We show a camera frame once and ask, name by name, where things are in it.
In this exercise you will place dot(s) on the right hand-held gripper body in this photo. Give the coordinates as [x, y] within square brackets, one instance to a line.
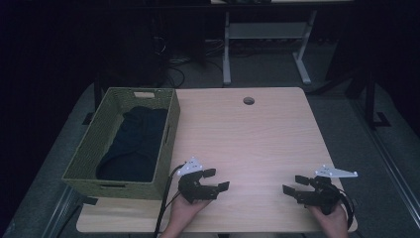
[325, 196]

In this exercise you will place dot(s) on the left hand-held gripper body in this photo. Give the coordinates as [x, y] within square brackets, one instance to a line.
[195, 189]

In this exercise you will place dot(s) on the dark navy garment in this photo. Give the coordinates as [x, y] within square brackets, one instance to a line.
[135, 148]

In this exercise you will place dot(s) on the green woven basket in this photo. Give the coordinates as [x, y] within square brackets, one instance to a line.
[99, 148]

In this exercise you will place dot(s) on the person's left hand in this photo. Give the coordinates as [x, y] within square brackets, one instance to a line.
[183, 213]

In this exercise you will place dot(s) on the person's right hand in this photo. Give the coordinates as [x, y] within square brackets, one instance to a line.
[333, 226]

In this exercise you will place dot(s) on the black stand foot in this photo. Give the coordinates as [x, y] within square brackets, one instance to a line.
[371, 109]

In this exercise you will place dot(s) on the black tape strip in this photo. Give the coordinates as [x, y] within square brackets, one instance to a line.
[89, 200]

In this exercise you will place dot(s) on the white metal desk frame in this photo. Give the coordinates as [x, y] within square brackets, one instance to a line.
[264, 31]

